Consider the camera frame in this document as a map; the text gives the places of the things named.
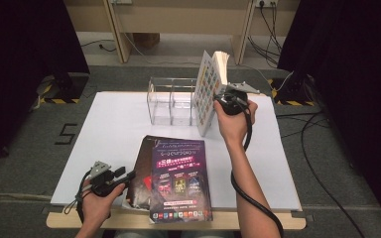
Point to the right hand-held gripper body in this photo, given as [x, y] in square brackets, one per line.
[233, 104]

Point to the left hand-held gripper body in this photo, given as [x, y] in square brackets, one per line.
[104, 183]

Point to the purple magazine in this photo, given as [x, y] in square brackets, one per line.
[178, 181]

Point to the clear acrylic book rack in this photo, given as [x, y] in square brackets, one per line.
[165, 105]

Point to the person's right hand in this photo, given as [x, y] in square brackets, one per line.
[233, 127]

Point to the person's left hand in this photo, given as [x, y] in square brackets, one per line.
[97, 208]

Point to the white table board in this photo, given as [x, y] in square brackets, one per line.
[112, 132]

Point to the black stand base striped tape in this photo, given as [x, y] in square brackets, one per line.
[294, 94]
[66, 87]

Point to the beige wooden desk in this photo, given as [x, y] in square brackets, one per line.
[178, 16]

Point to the brown cardboard box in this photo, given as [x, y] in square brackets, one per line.
[147, 40]

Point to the light wooden table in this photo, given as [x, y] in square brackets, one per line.
[244, 221]

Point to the black curtain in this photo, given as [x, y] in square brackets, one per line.
[360, 82]
[20, 66]

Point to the wall power socket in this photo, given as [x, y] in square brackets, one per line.
[266, 3]

